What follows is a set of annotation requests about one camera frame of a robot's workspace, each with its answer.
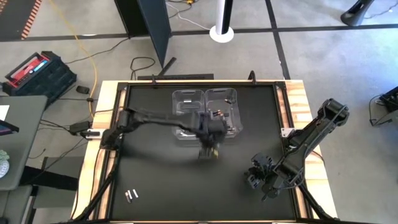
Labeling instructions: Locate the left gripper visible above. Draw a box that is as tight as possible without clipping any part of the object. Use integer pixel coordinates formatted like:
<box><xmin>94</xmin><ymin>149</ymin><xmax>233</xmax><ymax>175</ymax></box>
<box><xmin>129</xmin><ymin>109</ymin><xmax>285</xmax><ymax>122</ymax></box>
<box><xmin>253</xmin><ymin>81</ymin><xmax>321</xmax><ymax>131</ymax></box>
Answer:
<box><xmin>198</xmin><ymin>111</ymin><xmax>229</xmax><ymax>149</ymax></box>

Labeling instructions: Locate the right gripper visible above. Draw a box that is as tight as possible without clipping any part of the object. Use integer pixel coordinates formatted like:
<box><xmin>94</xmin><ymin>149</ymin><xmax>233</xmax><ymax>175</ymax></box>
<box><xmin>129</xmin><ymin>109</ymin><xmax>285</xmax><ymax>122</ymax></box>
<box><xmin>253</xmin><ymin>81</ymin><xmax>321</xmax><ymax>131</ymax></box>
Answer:
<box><xmin>244</xmin><ymin>164</ymin><xmax>284</xmax><ymax>195</ymax></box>

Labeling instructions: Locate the clear plastic bin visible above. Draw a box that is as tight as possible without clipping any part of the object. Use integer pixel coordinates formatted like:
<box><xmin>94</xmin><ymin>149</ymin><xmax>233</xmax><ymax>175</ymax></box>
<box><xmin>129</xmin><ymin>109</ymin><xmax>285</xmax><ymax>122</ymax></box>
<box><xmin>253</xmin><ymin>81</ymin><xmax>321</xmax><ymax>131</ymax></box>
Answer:
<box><xmin>205</xmin><ymin>87</ymin><xmax>244</xmax><ymax>139</ymax></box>
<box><xmin>171</xmin><ymin>88</ymin><xmax>206</xmax><ymax>141</ymax></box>

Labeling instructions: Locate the white black pole stand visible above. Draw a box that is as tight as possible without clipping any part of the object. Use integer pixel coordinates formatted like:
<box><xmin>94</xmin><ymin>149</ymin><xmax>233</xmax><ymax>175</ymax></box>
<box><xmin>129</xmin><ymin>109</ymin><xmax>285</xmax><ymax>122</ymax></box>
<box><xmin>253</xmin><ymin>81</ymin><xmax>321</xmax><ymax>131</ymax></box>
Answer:
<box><xmin>209</xmin><ymin>0</ymin><xmax>235</xmax><ymax>44</ymax></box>

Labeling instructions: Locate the black partition panel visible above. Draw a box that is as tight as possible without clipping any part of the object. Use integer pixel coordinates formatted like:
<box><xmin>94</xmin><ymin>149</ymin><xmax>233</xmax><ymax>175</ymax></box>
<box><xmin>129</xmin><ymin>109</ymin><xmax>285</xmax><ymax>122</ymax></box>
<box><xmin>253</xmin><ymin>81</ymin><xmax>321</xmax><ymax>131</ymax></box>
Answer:
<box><xmin>114</xmin><ymin>0</ymin><xmax>173</xmax><ymax>68</ymax></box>

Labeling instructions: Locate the black power brick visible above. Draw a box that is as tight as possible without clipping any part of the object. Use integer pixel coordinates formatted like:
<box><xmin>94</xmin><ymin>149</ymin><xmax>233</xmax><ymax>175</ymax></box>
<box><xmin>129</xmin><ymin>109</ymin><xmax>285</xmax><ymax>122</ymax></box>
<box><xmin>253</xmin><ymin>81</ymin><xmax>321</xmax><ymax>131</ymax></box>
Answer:
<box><xmin>68</xmin><ymin>120</ymin><xmax>93</xmax><ymax>135</ymax></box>

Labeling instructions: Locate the black equipment stand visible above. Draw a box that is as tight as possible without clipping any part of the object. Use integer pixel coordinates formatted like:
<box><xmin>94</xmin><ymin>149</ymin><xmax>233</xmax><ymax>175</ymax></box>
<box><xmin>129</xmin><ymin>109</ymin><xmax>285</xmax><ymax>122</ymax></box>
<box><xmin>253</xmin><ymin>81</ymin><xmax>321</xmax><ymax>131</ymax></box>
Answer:
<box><xmin>368</xmin><ymin>85</ymin><xmax>398</xmax><ymax>128</ymax></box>

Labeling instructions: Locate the black red tool case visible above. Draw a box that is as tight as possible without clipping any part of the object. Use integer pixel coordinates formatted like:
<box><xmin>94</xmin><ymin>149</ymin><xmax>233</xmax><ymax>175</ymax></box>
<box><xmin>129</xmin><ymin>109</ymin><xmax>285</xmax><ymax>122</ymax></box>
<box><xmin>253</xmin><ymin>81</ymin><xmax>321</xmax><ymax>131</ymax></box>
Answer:
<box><xmin>1</xmin><ymin>50</ymin><xmax>78</xmax><ymax>97</ymax></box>

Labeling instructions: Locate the black office chair base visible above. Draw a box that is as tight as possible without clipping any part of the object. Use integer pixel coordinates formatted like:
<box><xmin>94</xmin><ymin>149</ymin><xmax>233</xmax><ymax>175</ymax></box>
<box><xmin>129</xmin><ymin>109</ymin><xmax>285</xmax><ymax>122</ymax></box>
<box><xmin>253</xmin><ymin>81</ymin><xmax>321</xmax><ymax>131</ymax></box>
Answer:
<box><xmin>340</xmin><ymin>0</ymin><xmax>377</xmax><ymax>27</ymax></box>

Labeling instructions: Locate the grey side desk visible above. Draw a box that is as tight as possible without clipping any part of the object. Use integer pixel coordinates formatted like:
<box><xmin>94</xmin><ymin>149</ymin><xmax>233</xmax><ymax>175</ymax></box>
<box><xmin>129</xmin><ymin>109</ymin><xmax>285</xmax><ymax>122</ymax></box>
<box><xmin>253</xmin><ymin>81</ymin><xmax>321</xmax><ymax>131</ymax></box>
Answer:
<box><xmin>0</xmin><ymin>95</ymin><xmax>49</xmax><ymax>192</ymax></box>

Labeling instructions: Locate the dark tablet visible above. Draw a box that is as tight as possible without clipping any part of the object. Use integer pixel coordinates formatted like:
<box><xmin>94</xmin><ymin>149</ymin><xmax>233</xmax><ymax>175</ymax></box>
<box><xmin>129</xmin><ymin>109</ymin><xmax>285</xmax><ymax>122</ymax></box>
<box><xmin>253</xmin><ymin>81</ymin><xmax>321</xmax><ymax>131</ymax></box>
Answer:
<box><xmin>0</xmin><ymin>119</ymin><xmax>20</xmax><ymax>137</ymax></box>

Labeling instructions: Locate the black orange striped floor mat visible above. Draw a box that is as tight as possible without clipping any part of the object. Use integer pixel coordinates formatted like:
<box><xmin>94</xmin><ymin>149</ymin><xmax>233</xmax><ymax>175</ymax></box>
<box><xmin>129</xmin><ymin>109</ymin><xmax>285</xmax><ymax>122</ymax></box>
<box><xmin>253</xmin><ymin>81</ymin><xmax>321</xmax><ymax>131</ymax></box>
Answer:
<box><xmin>0</xmin><ymin>0</ymin><xmax>43</xmax><ymax>41</ymax></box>

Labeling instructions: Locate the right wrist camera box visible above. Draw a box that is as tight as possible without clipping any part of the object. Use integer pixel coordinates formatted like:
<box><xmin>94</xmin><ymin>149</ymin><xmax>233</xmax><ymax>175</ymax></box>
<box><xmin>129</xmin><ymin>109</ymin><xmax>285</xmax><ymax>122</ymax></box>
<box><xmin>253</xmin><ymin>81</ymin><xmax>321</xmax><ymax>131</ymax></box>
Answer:
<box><xmin>251</xmin><ymin>152</ymin><xmax>274</xmax><ymax>170</ymax></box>

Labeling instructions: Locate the black looped floor cable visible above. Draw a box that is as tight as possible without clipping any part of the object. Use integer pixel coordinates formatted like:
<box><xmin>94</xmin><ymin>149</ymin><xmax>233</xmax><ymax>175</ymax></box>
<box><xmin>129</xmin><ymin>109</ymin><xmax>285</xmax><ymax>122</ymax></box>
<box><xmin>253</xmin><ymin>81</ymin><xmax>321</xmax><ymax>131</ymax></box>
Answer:
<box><xmin>129</xmin><ymin>56</ymin><xmax>156</xmax><ymax>81</ymax></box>

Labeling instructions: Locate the white floor cable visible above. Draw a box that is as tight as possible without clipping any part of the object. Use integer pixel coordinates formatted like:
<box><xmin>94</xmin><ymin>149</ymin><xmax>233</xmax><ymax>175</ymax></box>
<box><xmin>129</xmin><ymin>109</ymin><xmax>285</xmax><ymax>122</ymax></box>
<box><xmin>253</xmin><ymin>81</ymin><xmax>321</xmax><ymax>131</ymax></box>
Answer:
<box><xmin>166</xmin><ymin>0</ymin><xmax>212</xmax><ymax>32</ymax></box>

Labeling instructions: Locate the yellow cable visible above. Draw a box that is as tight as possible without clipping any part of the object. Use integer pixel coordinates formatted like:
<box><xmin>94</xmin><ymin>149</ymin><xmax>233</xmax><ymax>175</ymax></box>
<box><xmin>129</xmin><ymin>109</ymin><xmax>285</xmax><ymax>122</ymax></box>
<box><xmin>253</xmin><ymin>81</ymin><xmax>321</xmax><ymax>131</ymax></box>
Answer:
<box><xmin>48</xmin><ymin>0</ymin><xmax>99</xmax><ymax>119</ymax></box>

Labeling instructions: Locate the black metal rig frame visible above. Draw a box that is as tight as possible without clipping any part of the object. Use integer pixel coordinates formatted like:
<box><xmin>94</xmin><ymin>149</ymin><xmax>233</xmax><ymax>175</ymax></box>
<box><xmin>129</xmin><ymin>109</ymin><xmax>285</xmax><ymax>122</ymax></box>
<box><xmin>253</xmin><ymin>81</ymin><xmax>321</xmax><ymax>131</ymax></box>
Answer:
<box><xmin>70</xmin><ymin>73</ymin><xmax>338</xmax><ymax>224</ymax></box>

